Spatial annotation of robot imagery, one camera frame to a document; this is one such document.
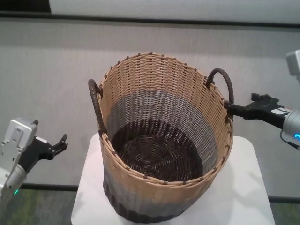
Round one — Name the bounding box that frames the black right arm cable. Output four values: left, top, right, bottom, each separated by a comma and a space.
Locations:
280, 130, 300, 150

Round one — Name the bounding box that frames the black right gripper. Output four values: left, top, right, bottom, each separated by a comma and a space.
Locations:
224, 93, 293, 129

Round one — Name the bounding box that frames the tan grey brown wicker basket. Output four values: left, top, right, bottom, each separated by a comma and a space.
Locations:
88, 51, 235, 222

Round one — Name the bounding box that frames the black wall panel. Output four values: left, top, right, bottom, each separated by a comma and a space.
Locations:
0, 0, 51, 12

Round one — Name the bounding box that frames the black wall rail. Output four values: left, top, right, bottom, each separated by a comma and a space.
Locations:
0, 10, 300, 26

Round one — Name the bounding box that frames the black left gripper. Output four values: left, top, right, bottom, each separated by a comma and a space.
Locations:
17, 120, 68, 173

